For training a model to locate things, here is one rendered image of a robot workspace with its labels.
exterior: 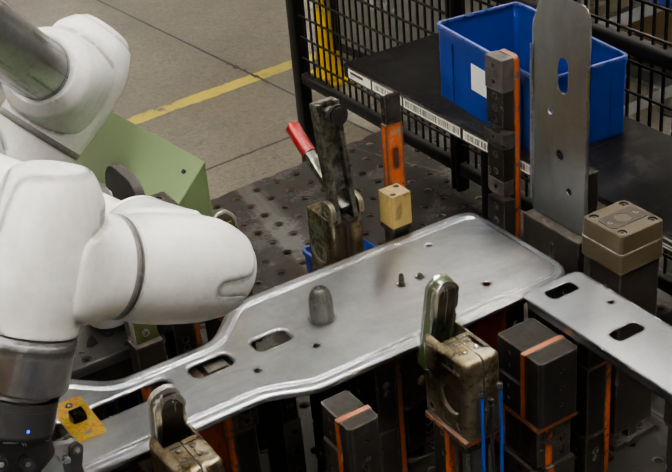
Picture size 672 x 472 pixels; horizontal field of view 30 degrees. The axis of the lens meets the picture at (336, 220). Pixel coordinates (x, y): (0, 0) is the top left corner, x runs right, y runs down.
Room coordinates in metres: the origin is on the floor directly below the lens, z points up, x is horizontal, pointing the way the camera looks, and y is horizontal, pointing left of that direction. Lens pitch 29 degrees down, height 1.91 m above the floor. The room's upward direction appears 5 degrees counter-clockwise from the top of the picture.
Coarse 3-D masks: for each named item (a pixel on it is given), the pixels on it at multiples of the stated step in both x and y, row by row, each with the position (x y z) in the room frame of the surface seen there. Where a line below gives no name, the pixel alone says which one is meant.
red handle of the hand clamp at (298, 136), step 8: (288, 128) 1.64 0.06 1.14; (296, 128) 1.63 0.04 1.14; (296, 136) 1.62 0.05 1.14; (304, 136) 1.62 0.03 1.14; (296, 144) 1.62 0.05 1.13; (304, 144) 1.61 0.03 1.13; (312, 144) 1.62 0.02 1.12; (304, 152) 1.60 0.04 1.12; (312, 152) 1.61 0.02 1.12; (312, 160) 1.59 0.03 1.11; (312, 168) 1.59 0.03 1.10; (320, 168) 1.58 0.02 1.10; (320, 176) 1.57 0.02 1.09; (344, 200) 1.54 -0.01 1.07; (344, 208) 1.53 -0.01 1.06
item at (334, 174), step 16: (320, 112) 1.55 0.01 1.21; (336, 112) 1.53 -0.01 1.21; (320, 128) 1.54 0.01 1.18; (336, 128) 1.56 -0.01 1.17; (320, 144) 1.54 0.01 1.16; (336, 144) 1.56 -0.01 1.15; (320, 160) 1.55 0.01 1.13; (336, 160) 1.55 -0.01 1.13; (336, 176) 1.55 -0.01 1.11; (336, 192) 1.53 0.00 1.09; (352, 192) 1.54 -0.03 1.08; (336, 208) 1.53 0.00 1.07; (352, 208) 1.54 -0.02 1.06
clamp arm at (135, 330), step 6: (126, 324) 1.36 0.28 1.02; (132, 324) 1.36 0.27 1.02; (138, 324) 1.36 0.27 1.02; (144, 324) 1.36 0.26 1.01; (150, 324) 1.37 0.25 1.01; (126, 330) 1.37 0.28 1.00; (132, 330) 1.35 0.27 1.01; (138, 330) 1.36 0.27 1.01; (144, 330) 1.36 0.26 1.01; (150, 330) 1.36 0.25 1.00; (156, 330) 1.37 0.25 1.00; (132, 336) 1.35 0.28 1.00; (138, 336) 1.35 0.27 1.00; (144, 336) 1.35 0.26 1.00; (150, 336) 1.36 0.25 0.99; (156, 336) 1.36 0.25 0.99; (132, 342) 1.35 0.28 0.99; (138, 342) 1.35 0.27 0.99
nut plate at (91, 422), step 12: (60, 408) 1.21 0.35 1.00; (72, 408) 1.21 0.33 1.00; (84, 408) 1.21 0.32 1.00; (60, 420) 1.19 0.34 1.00; (72, 420) 1.18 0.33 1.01; (84, 420) 1.18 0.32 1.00; (96, 420) 1.18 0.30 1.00; (72, 432) 1.16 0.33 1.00; (84, 432) 1.16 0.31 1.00; (96, 432) 1.16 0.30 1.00
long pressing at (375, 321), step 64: (384, 256) 1.50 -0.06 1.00; (448, 256) 1.48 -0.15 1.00; (512, 256) 1.47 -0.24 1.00; (256, 320) 1.37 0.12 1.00; (384, 320) 1.34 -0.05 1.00; (128, 384) 1.25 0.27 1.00; (192, 384) 1.24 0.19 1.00; (256, 384) 1.23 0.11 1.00; (320, 384) 1.22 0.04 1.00; (128, 448) 1.13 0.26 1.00
